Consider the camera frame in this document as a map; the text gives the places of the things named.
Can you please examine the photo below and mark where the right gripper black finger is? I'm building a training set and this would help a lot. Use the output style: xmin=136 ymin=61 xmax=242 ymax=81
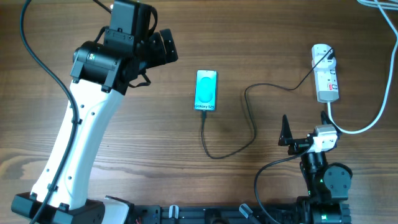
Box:
xmin=278 ymin=114 xmax=294 ymax=146
xmin=320 ymin=111 xmax=342 ymax=136

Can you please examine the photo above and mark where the blue screen smartphone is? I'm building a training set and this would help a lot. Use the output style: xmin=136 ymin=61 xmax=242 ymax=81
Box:
xmin=193 ymin=70 xmax=218 ymax=111

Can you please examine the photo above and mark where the black charger cable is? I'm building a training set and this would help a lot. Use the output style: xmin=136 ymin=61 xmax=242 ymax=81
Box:
xmin=200 ymin=48 xmax=336 ymax=160

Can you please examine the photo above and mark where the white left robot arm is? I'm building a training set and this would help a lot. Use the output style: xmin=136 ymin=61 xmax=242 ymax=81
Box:
xmin=11 ymin=1 xmax=178 ymax=223

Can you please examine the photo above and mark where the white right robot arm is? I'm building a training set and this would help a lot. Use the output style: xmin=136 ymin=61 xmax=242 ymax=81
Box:
xmin=278 ymin=111 xmax=353 ymax=224

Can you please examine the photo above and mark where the white charger adapter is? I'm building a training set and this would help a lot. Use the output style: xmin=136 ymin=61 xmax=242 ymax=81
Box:
xmin=312 ymin=55 xmax=336 ymax=72

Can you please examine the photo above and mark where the white power strip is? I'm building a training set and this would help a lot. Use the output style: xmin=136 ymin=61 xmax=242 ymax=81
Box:
xmin=312 ymin=44 xmax=339 ymax=103

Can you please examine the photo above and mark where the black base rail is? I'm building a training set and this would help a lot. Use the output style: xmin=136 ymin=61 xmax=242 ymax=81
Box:
xmin=124 ymin=203 xmax=352 ymax=224

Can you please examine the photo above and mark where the white power strip cord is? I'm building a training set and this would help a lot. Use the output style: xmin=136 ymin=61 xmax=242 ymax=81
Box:
xmin=326 ymin=0 xmax=398 ymax=135

